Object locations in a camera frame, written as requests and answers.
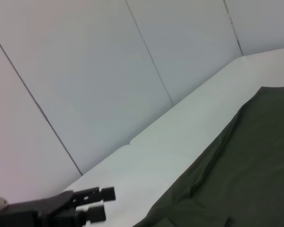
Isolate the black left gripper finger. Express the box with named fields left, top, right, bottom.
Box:
left=100, top=186, right=116, bottom=202

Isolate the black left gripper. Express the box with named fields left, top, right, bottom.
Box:
left=0, top=186, right=107, bottom=227

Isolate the dark green shirt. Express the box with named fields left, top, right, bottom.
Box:
left=135, top=86, right=284, bottom=227

